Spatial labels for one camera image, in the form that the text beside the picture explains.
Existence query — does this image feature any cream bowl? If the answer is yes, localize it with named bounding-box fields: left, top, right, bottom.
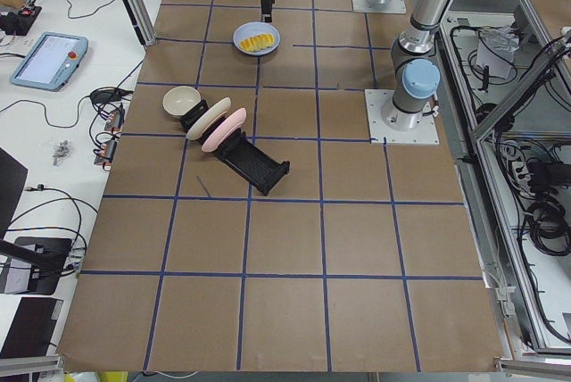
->
left=162, top=86, right=202, bottom=119

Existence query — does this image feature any striped bread roll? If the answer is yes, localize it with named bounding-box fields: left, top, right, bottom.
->
left=238, top=33, right=275, bottom=53

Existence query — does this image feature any cream plate in rack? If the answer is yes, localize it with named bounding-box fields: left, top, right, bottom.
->
left=181, top=97, right=231, bottom=140

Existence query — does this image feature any black dish rack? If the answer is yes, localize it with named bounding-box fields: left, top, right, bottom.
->
left=191, top=112, right=290, bottom=195

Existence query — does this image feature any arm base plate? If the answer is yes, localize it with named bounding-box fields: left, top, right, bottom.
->
left=352, top=0, right=406, bottom=14
left=365, top=89, right=440, bottom=145

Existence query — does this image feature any blue plate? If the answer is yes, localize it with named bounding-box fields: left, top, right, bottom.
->
left=233, top=21, right=280, bottom=56

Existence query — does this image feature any pink plate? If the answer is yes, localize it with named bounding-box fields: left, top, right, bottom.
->
left=202, top=108, right=247, bottom=153

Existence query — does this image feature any left teach pendant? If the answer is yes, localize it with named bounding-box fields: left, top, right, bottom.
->
left=9, top=32, right=89, bottom=91

